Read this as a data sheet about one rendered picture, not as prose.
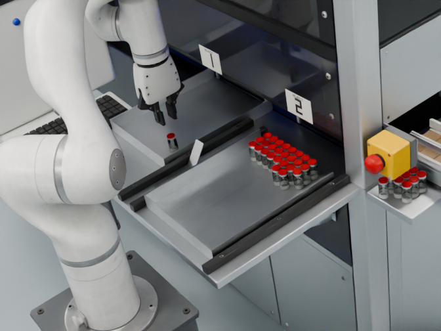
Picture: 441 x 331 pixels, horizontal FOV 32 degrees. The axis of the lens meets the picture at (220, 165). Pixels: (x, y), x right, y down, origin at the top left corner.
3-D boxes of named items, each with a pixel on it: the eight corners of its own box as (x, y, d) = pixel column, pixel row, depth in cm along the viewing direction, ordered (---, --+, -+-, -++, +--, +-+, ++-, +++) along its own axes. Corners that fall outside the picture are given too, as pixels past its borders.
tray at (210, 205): (260, 140, 191) (258, 128, 189) (334, 184, 173) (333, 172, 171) (147, 207, 177) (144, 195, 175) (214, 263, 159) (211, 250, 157)
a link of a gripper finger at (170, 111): (172, 87, 187) (178, 110, 191) (162, 92, 186) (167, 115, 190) (180, 91, 185) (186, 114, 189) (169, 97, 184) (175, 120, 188)
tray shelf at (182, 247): (205, 77, 224) (203, 71, 223) (384, 177, 175) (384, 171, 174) (60, 152, 204) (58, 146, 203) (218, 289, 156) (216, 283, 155)
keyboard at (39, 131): (109, 98, 234) (107, 90, 232) (132, 115, 224) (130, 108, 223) (-13, 157, 218) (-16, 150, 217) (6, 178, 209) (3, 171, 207)
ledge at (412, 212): (410, 169, 176) (410, 162, 175) (456, 193, 167) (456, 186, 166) (367, 198, 171) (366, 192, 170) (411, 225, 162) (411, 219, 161)
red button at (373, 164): (375, 162, 162) (374, 147, 160) (389, 170, 159) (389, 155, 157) (362, 171, 160) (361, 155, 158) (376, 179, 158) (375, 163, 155)
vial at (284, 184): (285, 182, 176) (283, 167, 173) (291, 187, 175) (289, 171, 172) (277, 187, 175) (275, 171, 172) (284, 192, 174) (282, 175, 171)
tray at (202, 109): (214, 76, 219) (212, 66, 217) (273, 109, 201) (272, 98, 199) (112, 130, 205) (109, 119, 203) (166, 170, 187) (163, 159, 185)
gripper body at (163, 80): (160, 40, 182) (169, 81, 189) (123, 58, 178) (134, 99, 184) (178, 50, 177) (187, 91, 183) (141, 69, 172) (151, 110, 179)
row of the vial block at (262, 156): (255, 155, 186) (253, 139, 184) (306, 186, 174) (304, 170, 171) (249, 159, 185) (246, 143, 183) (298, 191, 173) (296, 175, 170)
